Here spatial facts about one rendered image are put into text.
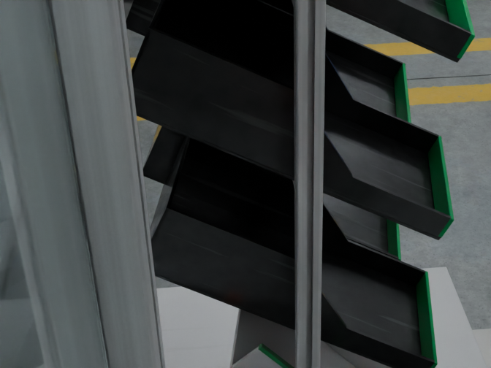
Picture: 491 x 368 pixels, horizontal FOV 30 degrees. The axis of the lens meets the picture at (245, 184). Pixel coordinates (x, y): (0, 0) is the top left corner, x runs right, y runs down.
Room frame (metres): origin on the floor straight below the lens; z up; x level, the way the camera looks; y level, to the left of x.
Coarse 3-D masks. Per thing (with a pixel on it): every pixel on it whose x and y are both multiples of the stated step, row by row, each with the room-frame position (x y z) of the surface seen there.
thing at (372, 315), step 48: (192, 144) 0.74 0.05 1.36; (192, 192) 0.74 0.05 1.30; (240, 192) 0.74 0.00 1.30; (288, 192) 0.73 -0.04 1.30; (192, 240) 0.61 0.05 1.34; (240, 240) 0.61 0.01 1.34; (288, 240) 0.72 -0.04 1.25; (336, 240) 0.72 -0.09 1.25; (192, 288) 0.61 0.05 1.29; (240, 288) 0.61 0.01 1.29; (288, 288) 0.60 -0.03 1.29; (336, 288) 0.67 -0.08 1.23; (384, 288) 0.70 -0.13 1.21; (336, 336) 0.60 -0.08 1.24; (384, 336) 0.63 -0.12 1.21; (432, 336) 0.62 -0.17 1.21
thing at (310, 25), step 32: (320, 0) 0.57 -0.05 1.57; (320, 32) 0.57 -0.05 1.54; (320, 64) 0.57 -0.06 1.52; (320, 96) 0.57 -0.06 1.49; (320, 128) 0.57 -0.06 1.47; (320, 160) 0.57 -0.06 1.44; (320, 192) 0.57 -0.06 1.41; (320, 224) 0.57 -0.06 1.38; (320, 256) 0.57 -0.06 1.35; (320, 288) 0.57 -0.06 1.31; (320, 320) 0.57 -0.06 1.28; (320, 352) 0.57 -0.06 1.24
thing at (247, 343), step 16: (240, 320) 0.68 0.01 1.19; (256, 320) 0.69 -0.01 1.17; (240, 336) 0.66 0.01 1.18; (256, 336) 0.67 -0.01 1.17; (272, 336) 0.69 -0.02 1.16; (288, 336) 0.70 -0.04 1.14; (240, 352) 0.64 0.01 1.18; (256, 352) 0.61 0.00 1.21; (272, 352) 0.61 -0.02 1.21; (288, 352) 0.68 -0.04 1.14; (336, 352) 0.73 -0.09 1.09
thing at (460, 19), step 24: (336, 0) 0.60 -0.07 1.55; (360, 0) 0.60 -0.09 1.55; (384, 0) 0.60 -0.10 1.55; (408, 0) 0.66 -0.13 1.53; (432, 0) 0.68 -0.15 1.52; (456, 0) 0.66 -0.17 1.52; (384, 24) 0.60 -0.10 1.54; (408, 24) 0.59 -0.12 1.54; (432, 24) 0.59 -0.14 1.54; (456, 24) 0.63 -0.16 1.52; (432, 48) 0.59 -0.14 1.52; (456, 48) 0.59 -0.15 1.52
